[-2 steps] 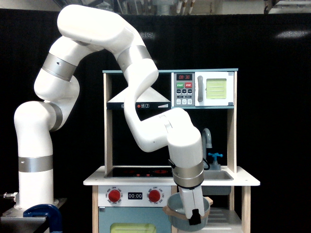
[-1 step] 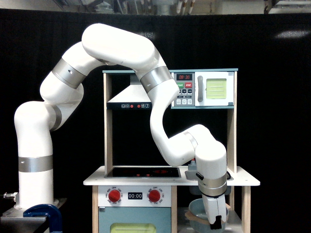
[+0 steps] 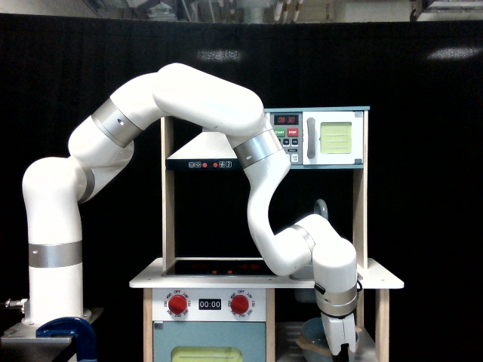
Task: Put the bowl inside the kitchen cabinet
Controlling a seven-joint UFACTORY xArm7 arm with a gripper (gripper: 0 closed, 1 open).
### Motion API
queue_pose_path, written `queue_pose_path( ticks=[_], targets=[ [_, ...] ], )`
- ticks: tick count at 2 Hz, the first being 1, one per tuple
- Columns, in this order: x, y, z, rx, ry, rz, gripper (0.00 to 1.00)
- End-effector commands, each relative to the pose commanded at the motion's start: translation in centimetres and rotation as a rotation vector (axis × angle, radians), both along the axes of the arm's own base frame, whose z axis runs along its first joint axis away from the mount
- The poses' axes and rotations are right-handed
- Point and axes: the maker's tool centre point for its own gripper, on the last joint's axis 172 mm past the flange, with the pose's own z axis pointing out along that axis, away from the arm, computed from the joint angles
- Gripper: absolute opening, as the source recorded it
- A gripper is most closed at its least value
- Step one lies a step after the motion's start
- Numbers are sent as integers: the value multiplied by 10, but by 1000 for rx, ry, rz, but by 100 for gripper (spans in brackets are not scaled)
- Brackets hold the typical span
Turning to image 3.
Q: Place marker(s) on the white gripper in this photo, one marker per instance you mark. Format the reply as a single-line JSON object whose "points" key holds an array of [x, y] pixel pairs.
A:
{"points": [[341, 335]]}

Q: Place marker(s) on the grey pot with beige rim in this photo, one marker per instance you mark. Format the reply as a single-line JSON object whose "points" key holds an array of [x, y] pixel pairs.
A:
{"points": [[314, 344]]}

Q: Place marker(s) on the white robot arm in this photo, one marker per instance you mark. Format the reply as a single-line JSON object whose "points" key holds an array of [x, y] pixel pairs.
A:
{"points": [[101, 147]]}

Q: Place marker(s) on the right red oven knob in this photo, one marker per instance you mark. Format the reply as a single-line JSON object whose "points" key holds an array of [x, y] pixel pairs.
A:
{"points": [[239, 304]]}

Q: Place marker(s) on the red oven knob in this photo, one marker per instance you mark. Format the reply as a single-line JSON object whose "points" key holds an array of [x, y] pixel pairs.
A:
{"points": [[177, 304], [239, 304]]}

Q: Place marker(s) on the grey toy faucet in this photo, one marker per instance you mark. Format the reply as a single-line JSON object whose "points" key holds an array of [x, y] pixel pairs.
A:
{"points": [[321, 208]]}

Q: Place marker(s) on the black timer display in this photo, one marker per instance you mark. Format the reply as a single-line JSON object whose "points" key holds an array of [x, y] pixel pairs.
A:
{"points": [[210, 304]]}

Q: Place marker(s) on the teal oven door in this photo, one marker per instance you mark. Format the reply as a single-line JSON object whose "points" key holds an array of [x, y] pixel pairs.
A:
{"points": [[249, 338]]}

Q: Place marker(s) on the left red oven knob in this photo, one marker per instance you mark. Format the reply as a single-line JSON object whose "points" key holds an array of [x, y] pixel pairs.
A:
{"points": [[177, 304]]}

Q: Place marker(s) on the black toy stovetop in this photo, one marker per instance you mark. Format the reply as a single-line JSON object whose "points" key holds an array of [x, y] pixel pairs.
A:
{"points": [[219, 268]]}

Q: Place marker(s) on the toy microwave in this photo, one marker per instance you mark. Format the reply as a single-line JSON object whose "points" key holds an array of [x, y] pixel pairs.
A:
{"points": [[323, 137]]}

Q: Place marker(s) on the blue C-clamp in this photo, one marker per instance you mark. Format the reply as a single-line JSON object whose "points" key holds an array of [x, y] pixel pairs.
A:
{"points": [[79, 329]]}

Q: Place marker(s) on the wooden toy kitchen frame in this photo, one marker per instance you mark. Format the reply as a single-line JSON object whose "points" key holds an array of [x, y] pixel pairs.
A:
{"points": [[260, 291]]}

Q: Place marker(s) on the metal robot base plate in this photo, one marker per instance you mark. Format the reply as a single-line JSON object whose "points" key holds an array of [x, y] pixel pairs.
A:
{"points": [[65, 339]]}

